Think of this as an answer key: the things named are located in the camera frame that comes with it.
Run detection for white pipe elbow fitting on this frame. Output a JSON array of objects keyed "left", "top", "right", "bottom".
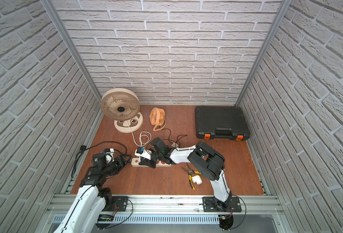
[{"left": 191, "top": 175, "right": 202, "bottom": 185}]

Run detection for large beige desk fan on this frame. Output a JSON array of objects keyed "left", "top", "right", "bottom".
[{"left": 101, "top": 88, "right": 143, "bottom": 134}]

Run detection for left small circuit board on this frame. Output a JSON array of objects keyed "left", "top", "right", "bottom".
[{"left": 97, "top": 214, "right": 115, "bottom": 224}]

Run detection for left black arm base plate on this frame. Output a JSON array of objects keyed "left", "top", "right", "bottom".
[{"left": 92, "top": 196, "right": 128, "bottom": 212}]

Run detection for white fan power cable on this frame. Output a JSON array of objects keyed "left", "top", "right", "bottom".
[{"left": 124, "top": 120, "right": 152, "bottom": 152}]

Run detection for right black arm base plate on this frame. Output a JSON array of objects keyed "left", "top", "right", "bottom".
[{"left": 202, "top": 196, "right": 242, "bottom": 213}]

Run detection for small orange desk fan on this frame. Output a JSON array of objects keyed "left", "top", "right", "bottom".
[{"left": 149, "top": 107, "right": 166, "bottom": 132}]

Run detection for yellow handled pliers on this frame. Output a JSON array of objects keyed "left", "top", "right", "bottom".
[{"left": 182, "top": 164, "right": 201, "bottom": 190}]

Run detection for black plastic tool case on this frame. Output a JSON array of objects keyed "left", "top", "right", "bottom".
[{"left": 195, "top": 106, "right": 251, "bottom": 141}]

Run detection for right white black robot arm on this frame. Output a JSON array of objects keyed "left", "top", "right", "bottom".
[{"left": 135, "top": 138, "right": 232, "bottom": 204}]

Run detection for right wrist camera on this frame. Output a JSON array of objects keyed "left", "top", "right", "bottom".
[{"left": 135, "top": 147, "right": 152, "bottom": 160}]

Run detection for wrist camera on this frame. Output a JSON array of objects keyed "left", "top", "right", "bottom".
[
  {"left": 102, "top": 149, "right": 115, "bottom": 164},
  {"left": 135, "top": 147, "right": 152, "bottom": 160}
]

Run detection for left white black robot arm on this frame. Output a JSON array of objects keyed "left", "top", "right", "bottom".
[{"left": 55, "top": 150, "right": 133, "bottom": 233}]

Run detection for right small round controller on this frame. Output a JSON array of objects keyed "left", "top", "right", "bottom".
[{"left": 219, "top": 215, "right": 234, "bottom": 231}]

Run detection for black power strip cord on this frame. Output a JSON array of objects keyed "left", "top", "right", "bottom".
[{"left": 71, "top": 141, "right": 133, "bottom": 178}]

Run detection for black cable with pink adapter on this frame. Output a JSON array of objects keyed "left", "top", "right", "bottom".
[{"left": 161, "top": 128, "right": 188, "bottom": 149}]

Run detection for beige red power strip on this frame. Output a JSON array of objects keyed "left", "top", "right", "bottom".
[{"left": 131, "top": 157, "right": 171, "bottom": 168}]

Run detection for aluminium front frame rail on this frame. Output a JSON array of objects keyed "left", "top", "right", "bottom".
[{"left": 45, "top": 194, "right": 284, "bottom": 215}]

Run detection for white slotted cable duct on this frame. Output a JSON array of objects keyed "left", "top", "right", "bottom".
[{"left": 52, "top": 215, "right": 221, "bottom": 225}]

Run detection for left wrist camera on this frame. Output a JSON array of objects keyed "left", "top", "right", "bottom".
[{"left": 102, "top": 149, "right": 115, "bottom": 164}]

